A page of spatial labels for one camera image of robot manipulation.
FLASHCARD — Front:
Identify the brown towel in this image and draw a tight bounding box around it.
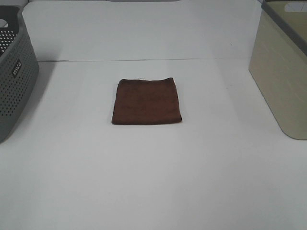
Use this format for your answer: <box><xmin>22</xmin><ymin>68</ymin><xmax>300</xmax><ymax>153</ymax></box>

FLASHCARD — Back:
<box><xmin>111</xmin><ymin>78</ymin><xmax>182</xmax><ymax>125</ymax></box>

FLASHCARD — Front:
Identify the grey perforated plastic basket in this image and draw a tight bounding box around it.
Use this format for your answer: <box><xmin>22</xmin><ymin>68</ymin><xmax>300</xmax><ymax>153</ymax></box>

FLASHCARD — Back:
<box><xmin>0</xmin><ymin>5</ymin><xmax>39</xmax><ymax>142</ymax></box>

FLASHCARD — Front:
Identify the beige plastic storage basket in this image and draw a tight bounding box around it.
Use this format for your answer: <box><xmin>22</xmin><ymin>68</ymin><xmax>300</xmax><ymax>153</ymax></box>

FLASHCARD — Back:
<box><xmin>249</xmin><ymin>0</ymin><xmax>307</xmax><ymax>140</ymax></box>

